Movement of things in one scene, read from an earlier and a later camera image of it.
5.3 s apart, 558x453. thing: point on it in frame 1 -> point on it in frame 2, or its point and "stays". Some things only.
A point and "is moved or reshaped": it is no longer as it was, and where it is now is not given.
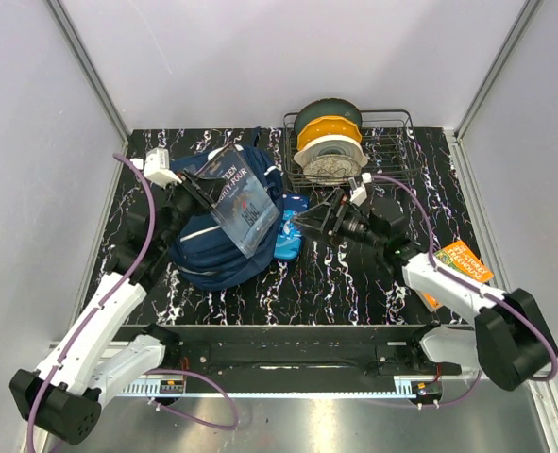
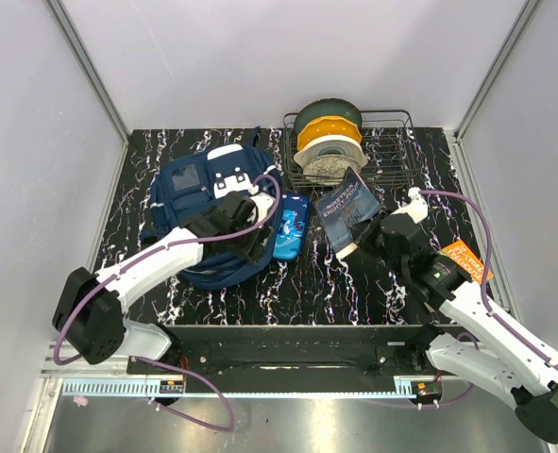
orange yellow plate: (328, 125) stays
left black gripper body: (184, 203) -> (246, 245)
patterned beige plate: (330, 169) stays
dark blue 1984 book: (246, 208) is moved or reshaped
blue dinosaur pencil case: (288, 243) stays
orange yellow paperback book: (461, 259) stays
